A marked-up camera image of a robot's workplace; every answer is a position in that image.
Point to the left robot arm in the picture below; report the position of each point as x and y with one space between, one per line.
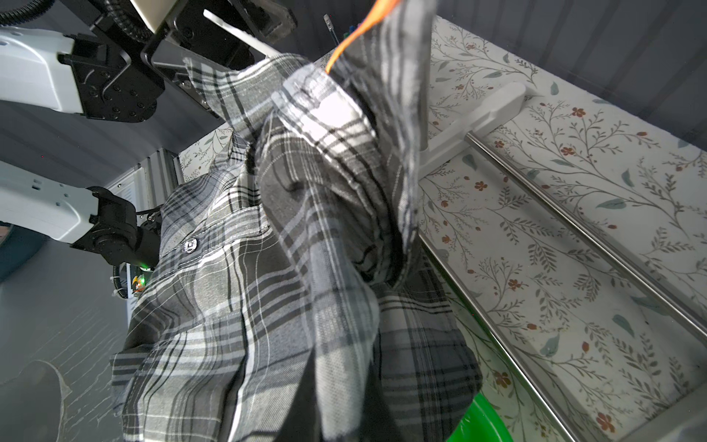
115 73

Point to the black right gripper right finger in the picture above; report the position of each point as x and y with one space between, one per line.
380 425

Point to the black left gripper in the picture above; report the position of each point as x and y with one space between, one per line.
197 30

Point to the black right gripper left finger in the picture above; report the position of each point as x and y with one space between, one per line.
302 422

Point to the floral table mat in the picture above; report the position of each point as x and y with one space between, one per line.
552 221

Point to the grey plaid long-sleeve shirt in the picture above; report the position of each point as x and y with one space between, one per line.
301 238

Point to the green perforated plastic tray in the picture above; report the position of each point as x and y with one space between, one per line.
481 423

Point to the steel clothes rack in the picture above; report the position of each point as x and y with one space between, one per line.
552 232

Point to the brown orange hanger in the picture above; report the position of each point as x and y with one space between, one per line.
380 10

